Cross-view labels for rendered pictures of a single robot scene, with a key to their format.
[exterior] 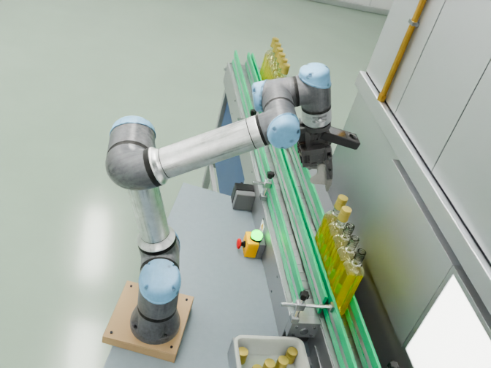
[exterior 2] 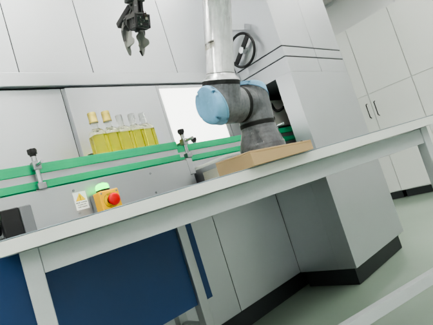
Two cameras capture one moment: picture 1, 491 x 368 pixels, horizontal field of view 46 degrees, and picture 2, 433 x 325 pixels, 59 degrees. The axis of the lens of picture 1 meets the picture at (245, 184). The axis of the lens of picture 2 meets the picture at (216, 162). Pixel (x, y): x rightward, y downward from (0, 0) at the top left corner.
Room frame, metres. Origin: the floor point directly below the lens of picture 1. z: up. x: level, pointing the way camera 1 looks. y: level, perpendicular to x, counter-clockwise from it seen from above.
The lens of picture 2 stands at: (1.85, 1.19, 0.71)
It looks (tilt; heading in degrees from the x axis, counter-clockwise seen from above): 5 degrees up; 243
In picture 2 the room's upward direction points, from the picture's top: 17 degrees counter-clockwise
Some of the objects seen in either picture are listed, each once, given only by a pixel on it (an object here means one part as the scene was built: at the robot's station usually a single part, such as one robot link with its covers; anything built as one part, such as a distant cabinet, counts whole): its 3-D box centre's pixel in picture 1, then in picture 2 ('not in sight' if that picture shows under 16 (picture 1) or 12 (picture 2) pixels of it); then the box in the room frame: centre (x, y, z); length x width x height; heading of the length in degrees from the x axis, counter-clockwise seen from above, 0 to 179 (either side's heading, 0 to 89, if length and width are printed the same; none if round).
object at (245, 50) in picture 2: not in sight; (243, 50); (0.51, -0.67, 1.49); 0.21 x 0.05 x 0.21; 108
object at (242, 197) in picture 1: (242, 196); (15, 224); (1.91, 0.00, 0.79); 0.08 x 0.08 x 0.08; 18
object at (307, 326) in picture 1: (302, 327); (185, 168); (1.26, -0.30, 0.85); 0.09 x 0.04 x 0.07; 108
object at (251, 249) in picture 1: (253, 244); (106, 202); (1.64, -0.09, 0.79); 0.07 x 0.07 x 0.07; 18
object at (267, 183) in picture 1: (261, 185); (39, 167); (1.81, -0.06, 0.94); 0.07 x 0.04 x 0.13; 108
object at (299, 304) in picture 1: (306, 307); (181, 145); (1.25, -0.29, 0.95); 0.17 x 0.03 x 0.12; 108
